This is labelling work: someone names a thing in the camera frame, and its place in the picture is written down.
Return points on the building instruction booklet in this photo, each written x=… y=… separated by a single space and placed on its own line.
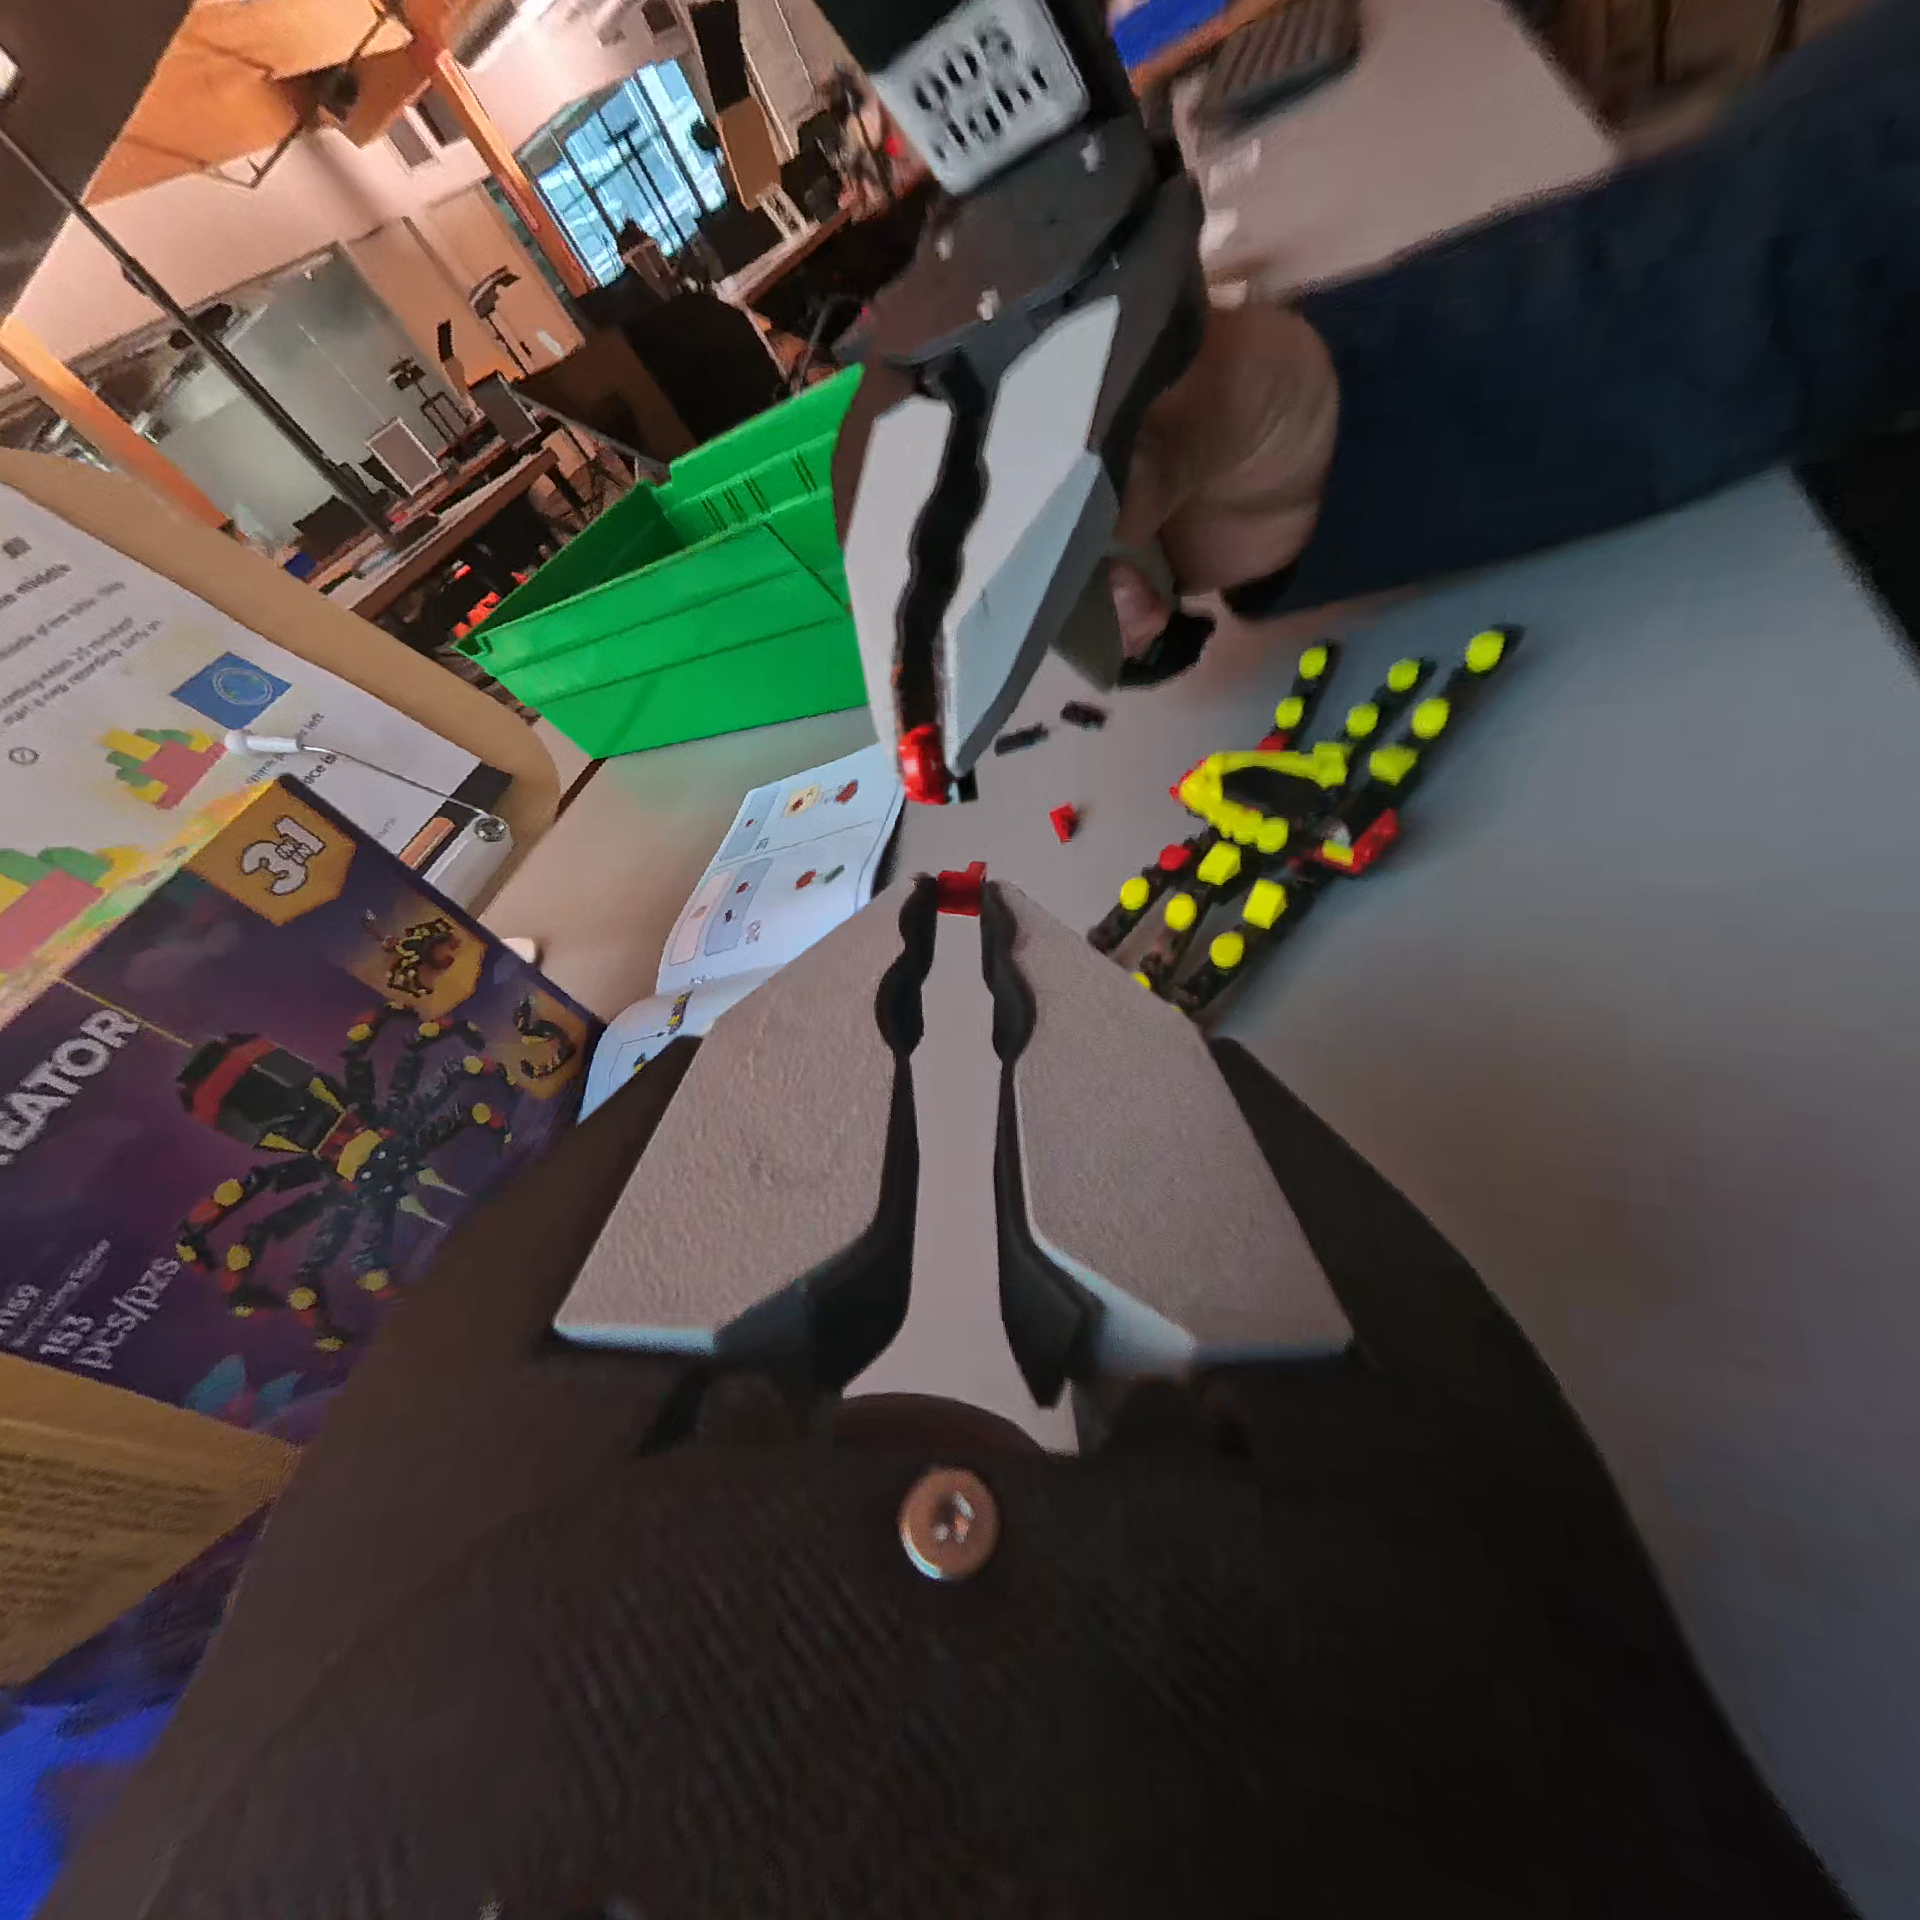
x=780 y=855

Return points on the instruction sheet on wooden stand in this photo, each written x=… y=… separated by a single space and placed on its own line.
x=434 y=683

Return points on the small red toy brick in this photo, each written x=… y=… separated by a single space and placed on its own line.
x=959 y=893

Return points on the white stand ledge bar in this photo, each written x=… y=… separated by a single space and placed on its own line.
x=448 y=872

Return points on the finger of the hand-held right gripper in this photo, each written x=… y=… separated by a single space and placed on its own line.
x=1042 y=494
x=886 y=510

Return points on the black keyboard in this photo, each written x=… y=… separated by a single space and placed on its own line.
x=1273 y=60

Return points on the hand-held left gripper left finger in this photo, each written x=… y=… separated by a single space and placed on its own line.
x=750 y=1169

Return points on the person's right forearm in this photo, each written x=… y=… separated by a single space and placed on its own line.
x=1574 y=343

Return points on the green plastic bin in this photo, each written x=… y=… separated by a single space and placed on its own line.
x=660 y=630

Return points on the round red toy brick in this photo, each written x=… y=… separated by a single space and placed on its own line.
x=923 y=757

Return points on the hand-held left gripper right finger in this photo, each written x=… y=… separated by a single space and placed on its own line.
x=1170 y=1187

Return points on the person's right hand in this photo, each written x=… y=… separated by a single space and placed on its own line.
x=1245 y=450

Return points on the black yellow brick spider model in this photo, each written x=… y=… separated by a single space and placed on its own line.
x=1260 y=781

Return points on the purple toy set box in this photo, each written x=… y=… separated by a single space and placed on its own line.
x=300 y=1169

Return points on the printed instruction sheet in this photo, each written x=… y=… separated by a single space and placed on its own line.
x=92 y=630

